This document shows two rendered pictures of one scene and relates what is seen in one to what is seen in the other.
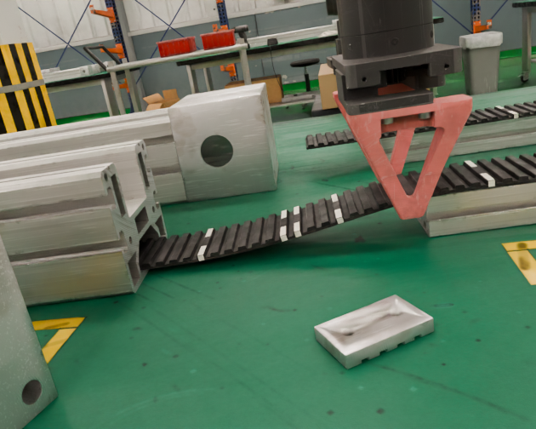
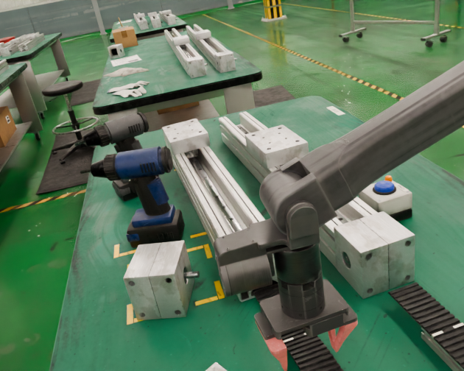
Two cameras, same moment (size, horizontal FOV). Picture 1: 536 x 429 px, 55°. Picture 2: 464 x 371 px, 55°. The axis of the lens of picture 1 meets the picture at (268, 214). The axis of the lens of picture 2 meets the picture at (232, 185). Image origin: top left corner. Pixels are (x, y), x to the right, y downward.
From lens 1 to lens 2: 0.65 m
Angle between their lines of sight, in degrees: 66
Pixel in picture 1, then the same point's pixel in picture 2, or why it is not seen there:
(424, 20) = (293, 308)
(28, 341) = (178, 302)
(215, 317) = (227, 333)
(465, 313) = not seen: outside the picture
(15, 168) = not seen: hidden behind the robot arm
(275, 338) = (216, 354)
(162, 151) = (331, 241)
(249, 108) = (356, 255)
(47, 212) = not seen: hidden behind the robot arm
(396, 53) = (283, 311)
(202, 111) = (342, 239)
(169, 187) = (332, 258)
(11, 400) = (171, 311)
